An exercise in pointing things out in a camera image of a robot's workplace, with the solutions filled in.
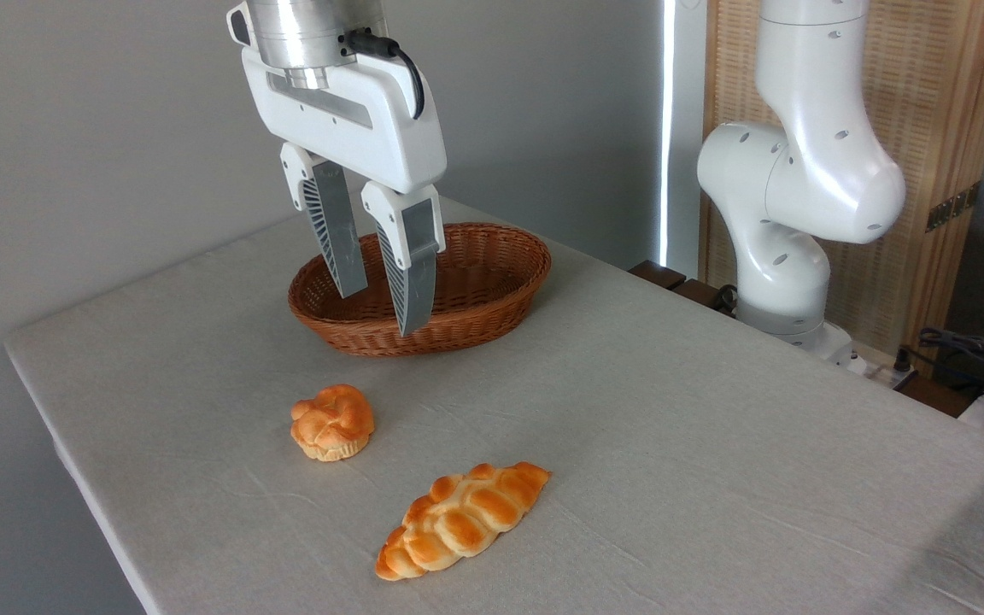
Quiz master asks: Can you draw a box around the light grey tablecloth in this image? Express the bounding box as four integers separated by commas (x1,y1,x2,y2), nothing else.
3,195,984,615

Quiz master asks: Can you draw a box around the metal screen hinge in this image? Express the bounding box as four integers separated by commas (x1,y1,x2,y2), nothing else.
924,180,982,234

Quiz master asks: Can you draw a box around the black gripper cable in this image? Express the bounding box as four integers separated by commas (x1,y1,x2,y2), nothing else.
345,30,427,121

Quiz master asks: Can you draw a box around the wooden bamboo folding screen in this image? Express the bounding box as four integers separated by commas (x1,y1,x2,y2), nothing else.
700,0,984,356

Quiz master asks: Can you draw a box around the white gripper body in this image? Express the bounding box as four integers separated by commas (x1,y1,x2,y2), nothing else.
241,46,448,196

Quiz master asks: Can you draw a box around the black cable bundle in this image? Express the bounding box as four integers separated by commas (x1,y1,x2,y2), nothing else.
895,326,984,404

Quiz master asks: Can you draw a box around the dark brown wooden block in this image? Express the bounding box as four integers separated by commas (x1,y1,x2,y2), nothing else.
671,278,738,319
628,260,688,292

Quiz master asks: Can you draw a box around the round knotted bread bun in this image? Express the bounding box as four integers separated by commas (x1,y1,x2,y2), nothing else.
290,384,377,463

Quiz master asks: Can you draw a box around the white window frame strip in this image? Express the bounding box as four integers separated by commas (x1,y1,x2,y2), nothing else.
659,0,708,279

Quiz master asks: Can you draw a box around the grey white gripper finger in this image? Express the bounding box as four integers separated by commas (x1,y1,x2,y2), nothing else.
360,181,447,337
279,142,370,300

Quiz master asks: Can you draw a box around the brown wicker oval basket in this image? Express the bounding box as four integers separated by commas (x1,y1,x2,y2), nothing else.
288,222,553,358

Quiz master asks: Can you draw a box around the long braided bread loaf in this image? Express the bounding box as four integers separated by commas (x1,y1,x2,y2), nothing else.
374,461,554,583

